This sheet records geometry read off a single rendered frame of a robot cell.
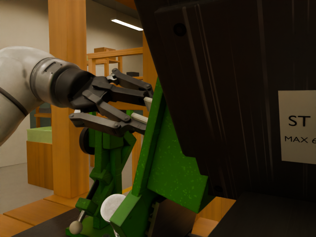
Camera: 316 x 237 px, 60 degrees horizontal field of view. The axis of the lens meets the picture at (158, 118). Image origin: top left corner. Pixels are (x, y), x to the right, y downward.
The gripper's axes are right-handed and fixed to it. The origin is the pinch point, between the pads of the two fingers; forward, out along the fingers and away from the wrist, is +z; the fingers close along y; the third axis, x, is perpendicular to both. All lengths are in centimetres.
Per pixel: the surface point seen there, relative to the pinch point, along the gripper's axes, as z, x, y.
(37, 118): -554, 420, 142
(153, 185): 6.5, -2.5, -10.7
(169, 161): 7.8, -5.1, -8.1
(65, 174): -45, 44, -6
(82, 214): -16.0, 23.3, -15.6
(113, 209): 2.4, 0.0, -14.9
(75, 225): -15.4, 22.5, -18.3
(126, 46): -704, 598, 646
